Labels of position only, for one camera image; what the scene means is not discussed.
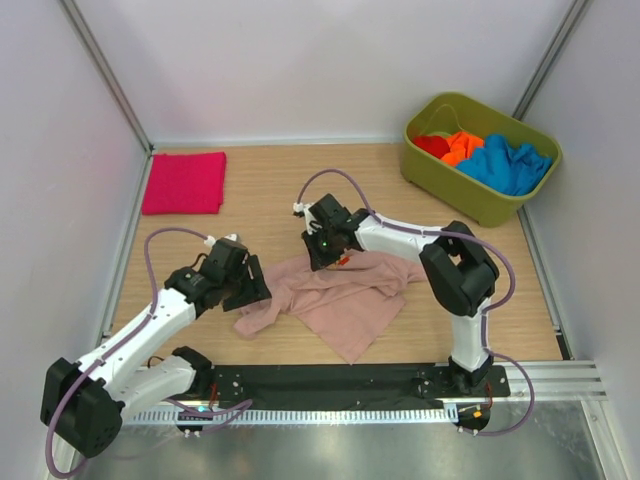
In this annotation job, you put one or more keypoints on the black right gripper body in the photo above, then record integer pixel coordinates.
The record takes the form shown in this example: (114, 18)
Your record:
(322, 240)

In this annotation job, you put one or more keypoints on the orange t shirt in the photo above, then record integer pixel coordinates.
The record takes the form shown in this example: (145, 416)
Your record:
(461, 147)

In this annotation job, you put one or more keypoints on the olive green plastic bin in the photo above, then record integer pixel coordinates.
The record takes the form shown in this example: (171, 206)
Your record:
(447, 112)

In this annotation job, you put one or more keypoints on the red t shirt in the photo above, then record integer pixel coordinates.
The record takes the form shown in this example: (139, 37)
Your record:
(434, 145)

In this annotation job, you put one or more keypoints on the blue t shirt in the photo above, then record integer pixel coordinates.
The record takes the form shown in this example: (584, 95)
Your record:
(512, 171)

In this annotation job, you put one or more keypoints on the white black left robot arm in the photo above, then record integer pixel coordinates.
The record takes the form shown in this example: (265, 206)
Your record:
(85, 402)

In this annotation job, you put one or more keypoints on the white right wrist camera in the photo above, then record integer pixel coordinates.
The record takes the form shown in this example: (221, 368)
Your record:
(303, 210)

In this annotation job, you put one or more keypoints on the dusty pink t shirt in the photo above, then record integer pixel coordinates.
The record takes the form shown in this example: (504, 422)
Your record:
(348, 306)

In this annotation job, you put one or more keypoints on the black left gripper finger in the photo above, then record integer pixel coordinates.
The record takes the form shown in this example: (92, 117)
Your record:
(258, 289)
(240, 298)

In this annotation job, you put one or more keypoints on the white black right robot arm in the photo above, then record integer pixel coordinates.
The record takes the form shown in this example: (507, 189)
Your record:
(461, 274)

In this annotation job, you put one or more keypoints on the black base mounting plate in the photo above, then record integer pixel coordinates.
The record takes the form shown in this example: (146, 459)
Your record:
(341, 387)

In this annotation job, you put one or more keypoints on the folded magenta t shirt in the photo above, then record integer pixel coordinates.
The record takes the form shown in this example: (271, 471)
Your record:
(186, 184)

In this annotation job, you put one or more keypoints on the white slotted cable duct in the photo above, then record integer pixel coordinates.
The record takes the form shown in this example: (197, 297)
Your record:
(171, 415)

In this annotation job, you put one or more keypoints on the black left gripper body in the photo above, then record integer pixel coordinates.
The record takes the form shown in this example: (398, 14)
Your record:
(232, 282)

